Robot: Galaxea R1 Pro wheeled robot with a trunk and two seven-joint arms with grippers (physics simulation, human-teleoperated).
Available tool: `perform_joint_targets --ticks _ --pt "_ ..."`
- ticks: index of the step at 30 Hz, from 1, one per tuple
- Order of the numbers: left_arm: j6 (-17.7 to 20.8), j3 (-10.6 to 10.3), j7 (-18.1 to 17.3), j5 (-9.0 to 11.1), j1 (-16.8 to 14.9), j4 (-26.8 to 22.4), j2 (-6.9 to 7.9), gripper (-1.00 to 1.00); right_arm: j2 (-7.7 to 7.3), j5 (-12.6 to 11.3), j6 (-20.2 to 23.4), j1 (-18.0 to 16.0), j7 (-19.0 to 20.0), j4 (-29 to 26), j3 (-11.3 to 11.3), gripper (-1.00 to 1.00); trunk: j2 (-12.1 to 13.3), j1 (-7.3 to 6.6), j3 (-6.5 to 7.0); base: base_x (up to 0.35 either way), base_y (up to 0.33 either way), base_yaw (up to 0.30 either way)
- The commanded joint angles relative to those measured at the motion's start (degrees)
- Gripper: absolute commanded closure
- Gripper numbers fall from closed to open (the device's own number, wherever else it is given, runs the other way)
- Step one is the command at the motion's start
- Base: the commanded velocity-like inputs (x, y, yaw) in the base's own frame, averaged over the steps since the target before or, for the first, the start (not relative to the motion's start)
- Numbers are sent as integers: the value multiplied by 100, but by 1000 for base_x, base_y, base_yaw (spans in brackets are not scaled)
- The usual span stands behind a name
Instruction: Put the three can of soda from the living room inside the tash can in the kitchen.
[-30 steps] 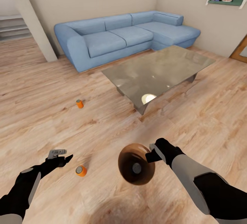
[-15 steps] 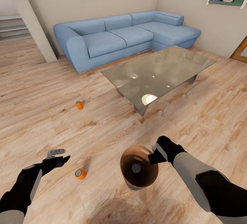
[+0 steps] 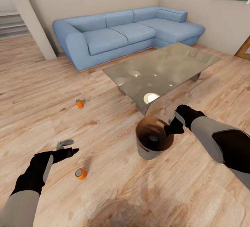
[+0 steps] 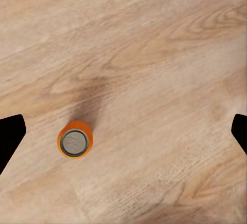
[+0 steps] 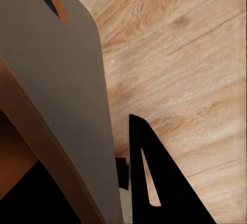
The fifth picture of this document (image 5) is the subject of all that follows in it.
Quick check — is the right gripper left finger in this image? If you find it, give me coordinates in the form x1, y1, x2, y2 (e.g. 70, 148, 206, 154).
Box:
0, 161, 81, 224

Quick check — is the trash can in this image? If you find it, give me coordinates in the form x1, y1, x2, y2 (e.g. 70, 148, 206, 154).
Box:
0, 0, 124, 224

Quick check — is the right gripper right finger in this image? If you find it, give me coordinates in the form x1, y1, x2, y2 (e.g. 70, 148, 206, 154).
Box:
129, 114, 216, 224

